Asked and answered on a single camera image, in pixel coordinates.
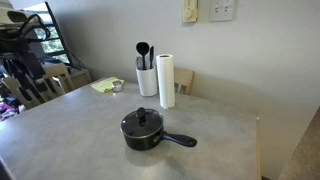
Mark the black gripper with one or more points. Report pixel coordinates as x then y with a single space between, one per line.
32 65

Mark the glass lid with black knob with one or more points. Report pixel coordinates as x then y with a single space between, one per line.
133 126

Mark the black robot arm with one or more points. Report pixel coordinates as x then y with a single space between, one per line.
15 43

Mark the wooden chair with slatted backrest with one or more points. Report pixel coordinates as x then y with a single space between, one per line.
58 71

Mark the pink cloth pile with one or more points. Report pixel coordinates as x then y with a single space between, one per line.
6 110

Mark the wooden cabinet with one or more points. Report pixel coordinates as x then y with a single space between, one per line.
81 78

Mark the yellow cloth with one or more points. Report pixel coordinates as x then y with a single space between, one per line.
101 85

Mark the small glass jar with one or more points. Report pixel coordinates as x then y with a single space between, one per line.
117 86

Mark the metal whisk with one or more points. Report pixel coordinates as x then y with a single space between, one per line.
138 62

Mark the white utensil holder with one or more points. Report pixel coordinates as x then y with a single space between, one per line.
146 83

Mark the black ladle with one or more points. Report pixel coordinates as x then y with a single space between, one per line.
142 48

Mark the black spatula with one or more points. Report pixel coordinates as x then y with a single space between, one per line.
151 56

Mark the white paper towel roll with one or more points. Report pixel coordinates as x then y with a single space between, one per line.
166 81

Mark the wooden chair with plain backrest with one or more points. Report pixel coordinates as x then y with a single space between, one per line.
185 78

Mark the speckled countertop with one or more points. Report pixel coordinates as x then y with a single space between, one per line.
305 153

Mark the black metal ladder frame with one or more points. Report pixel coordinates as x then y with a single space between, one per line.
58 28

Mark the beige wall thermostat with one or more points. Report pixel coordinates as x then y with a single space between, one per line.
190 11

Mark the white light switch plate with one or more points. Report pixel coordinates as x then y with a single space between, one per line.
222 10

